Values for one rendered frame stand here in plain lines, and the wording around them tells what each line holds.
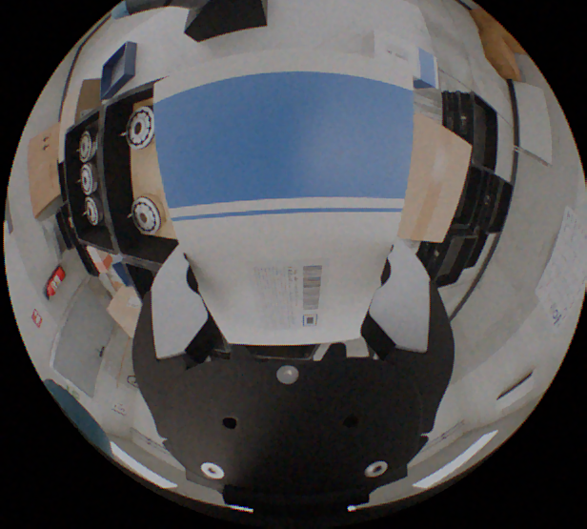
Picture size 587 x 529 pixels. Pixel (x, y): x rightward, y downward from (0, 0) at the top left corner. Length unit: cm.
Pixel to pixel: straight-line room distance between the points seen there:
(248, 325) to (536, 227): 292
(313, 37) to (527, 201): 282
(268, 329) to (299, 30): 63
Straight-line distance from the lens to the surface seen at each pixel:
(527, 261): 298
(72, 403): 18
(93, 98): 92
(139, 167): 53
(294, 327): 15
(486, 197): 145
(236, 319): 15
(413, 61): 57
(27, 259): 316
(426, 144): 46
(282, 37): 59
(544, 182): 291
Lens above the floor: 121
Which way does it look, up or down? 58 degrees down
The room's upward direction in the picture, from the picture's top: 175 degrees clockwise
